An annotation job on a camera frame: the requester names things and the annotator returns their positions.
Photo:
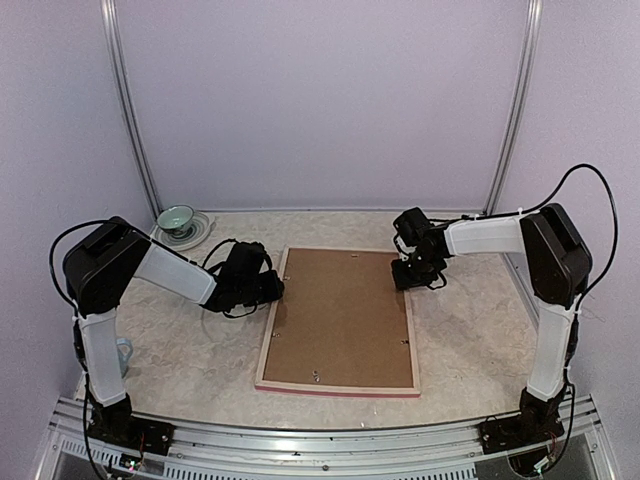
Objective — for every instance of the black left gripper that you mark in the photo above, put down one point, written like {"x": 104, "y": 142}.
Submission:
{"x": 275, "y": 292}

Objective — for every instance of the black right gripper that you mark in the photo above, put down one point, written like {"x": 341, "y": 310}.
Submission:
{"x": 404, "y": 282}

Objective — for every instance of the brown backing board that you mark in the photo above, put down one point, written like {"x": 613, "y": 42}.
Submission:
{"x": 340, "y": 320}

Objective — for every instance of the pink wooden picture frame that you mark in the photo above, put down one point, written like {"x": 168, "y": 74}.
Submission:
{"x": 340, "y": 390}

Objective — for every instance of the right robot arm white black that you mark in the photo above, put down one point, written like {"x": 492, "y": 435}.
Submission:
{"x": 558, "y": 262}

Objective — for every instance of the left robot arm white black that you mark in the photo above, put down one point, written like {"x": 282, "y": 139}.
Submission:
{"x": 99, "y": 269}

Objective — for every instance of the green ceramic bowl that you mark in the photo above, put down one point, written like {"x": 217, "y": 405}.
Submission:
{"x": 176, "y": 220}

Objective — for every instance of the white and blue mug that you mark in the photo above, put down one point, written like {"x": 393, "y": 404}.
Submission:
{"x": 125, "y": 351}

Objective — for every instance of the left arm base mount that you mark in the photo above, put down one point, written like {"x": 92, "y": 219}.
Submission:
{"x": 117, "y": 425}

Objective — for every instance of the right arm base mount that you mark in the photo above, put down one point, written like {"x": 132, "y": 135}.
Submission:
{"x": 536, "y": 421}

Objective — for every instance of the aluminium front rail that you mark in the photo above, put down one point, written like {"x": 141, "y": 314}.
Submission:
{"x": 445, "y": 450}

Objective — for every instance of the right aluminium corner post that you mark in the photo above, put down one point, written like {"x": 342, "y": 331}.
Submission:
{"x": 517, "y": 105}

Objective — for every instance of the aluminium corner post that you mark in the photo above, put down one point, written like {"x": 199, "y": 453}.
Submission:
{"x": 517, "y": 105}
{"x": 108, "y": 9}

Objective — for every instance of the left aluminium corner post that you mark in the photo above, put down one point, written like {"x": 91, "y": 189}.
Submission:
{"x": 108, "y": 9}

